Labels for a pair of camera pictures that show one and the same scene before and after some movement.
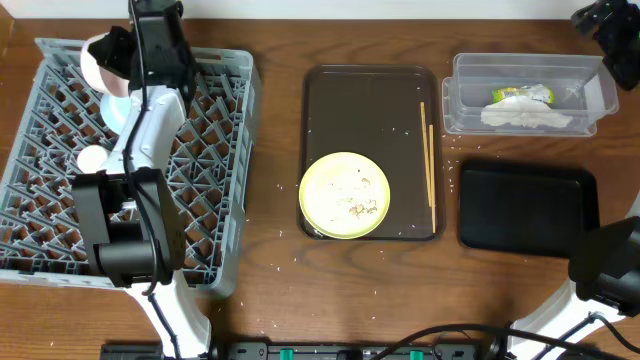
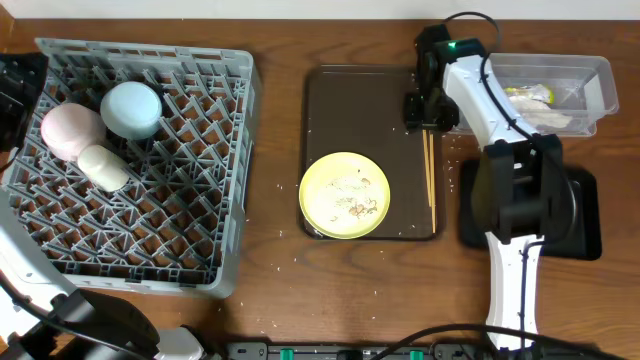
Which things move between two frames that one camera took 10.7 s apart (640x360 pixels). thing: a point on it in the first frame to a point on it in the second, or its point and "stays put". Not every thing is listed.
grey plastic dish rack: (58, 115) stays put
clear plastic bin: (528, 94) stays put
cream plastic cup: (91, 158) stays put
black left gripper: (114, 51) to (13, 93)
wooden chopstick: (431, 138) stays put
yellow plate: (344, 195) stays put
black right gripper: (598, 23) to (430, 114)
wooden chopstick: (422, 108) stays put
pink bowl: (102, 78) to (69, 128)
